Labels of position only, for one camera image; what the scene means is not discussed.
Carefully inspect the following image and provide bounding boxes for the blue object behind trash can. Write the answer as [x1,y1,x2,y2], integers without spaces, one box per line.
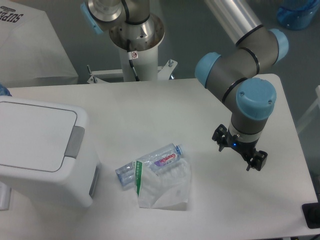
[0,84,12,97]

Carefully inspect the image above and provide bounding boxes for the white frame at right edge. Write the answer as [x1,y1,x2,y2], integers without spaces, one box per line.
[296,85,320,135]

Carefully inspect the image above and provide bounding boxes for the white printed cloth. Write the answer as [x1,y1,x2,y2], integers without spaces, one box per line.
[0,0,78,87]

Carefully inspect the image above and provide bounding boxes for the black device at table edge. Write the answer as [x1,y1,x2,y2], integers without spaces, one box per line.
[302,202,320,229]

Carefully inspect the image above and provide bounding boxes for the blue water jug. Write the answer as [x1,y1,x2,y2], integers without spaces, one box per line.
[276,0,320,31]

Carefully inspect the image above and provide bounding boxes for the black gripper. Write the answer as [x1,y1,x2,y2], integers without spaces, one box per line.
[212,124,267,171]

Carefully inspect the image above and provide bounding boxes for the clear plastic zip bag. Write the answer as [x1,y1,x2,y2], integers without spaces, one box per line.
[134,158,192,210]

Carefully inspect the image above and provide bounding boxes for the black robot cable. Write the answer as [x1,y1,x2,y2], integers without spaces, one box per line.
[126,38,141,82]

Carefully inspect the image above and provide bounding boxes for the white push-lid trash can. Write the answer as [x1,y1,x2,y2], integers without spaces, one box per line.
[0,96,101,208]

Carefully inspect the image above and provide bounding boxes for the clear plastic water bottle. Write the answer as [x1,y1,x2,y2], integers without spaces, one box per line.
[115,143,185,187]

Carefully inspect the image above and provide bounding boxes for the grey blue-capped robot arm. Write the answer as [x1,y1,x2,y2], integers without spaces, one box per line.
[80,0,289,171]

